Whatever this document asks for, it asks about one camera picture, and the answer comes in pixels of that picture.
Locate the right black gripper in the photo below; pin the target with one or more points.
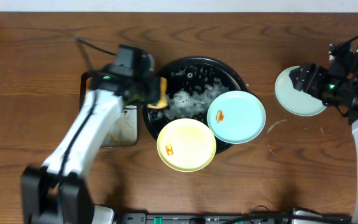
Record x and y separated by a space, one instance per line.
312 79

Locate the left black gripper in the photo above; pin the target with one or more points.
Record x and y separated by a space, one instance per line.
156 88

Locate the yellow green sponge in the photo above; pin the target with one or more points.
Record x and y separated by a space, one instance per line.
162 100

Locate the light blue plate top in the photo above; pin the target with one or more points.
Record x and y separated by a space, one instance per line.
294 101

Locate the light blue plate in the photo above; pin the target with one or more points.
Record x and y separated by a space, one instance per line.
236 117
294 101

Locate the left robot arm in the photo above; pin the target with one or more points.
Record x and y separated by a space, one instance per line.
57 191

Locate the black round tray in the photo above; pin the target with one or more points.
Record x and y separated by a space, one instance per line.
193 83

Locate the black rectangular soapy tray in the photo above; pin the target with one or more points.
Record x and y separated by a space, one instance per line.
124 132

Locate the yellow plate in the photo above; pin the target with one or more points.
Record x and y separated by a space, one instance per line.
186 145

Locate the light blue plate right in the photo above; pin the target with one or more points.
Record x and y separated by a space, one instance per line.
236 117

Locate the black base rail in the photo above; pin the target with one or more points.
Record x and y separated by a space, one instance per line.
197 219

